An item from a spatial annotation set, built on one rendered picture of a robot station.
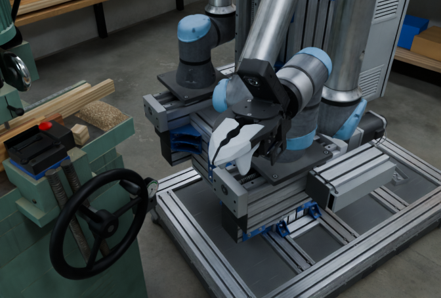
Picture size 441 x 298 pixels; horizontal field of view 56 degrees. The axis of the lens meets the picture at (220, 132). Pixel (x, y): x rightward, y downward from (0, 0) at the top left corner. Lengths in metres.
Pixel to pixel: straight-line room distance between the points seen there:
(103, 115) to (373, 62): 0.92
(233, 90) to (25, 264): 0.72
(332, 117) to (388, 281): 1.13
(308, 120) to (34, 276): 0.86
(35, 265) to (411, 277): 1.53
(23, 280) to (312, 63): 0.93
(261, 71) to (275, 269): 1.21
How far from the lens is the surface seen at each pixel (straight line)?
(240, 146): 0.54
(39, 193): 1.00
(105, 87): 1.35
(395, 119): 3.04
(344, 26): 0.97
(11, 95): 1.12
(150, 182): 1.32
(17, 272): 1.24
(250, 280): 1.66
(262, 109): 0.61
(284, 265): 1.71
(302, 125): 0.79
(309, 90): 0.71
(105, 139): 1.19
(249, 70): 0.58
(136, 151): 2.57
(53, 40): 3.95
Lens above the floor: 1.58
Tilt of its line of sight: 36 degrees down
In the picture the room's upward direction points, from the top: straight up
